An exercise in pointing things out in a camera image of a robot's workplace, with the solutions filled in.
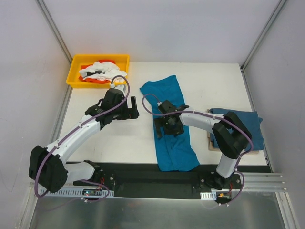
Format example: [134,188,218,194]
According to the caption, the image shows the teal t-shirt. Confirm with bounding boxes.
[140,75,200,172]

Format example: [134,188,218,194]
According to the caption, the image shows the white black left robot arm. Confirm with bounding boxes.
[29,87,139,193]

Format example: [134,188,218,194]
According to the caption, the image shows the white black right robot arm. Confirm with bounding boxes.
[154,100,253,190]

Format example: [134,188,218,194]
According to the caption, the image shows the orange t-shirt in bin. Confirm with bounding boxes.
[80,59,117,84]

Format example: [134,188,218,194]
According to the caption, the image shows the white t-shirt in bin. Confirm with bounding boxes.
[78,61,128,83]

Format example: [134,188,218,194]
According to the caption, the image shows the yellow plastic bin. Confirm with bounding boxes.
[66,54,130,88]

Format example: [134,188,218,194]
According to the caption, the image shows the brown cardboard sheet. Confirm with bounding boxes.
[206,108,260,155]

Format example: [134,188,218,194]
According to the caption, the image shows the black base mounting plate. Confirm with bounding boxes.
[73,162,242,198]

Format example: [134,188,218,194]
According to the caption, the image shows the folded dark blue t-shirt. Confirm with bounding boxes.
[209,108,264,151]

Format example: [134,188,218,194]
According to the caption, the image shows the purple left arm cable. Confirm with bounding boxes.
[33,75,131,203]

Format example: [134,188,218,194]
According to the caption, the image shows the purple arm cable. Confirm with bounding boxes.
[33,75,131,203]
[142,93,253,208]

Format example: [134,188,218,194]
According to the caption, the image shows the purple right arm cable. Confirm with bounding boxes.
[142,93,253,208]

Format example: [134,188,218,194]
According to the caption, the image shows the white slotted cable duct right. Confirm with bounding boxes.
[200,191,217,201]

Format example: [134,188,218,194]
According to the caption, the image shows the white slotted cable duct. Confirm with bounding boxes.
[45,188,114,198]
[200,191,217,201]

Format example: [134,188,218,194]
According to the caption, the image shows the aluminium frame rail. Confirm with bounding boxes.
[30,167,288,191]

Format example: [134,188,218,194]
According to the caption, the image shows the white slotted cable duct left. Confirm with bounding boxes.
[45,188,114,198]

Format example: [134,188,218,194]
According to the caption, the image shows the left vertical aluminium post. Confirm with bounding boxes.
[35,0,72,64]

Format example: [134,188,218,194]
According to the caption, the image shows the vertical aluminium post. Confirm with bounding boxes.
[35,0,72,64]
[240,0,289,73]

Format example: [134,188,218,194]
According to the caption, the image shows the right vertical aluminium post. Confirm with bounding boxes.
[240,0,289,73]

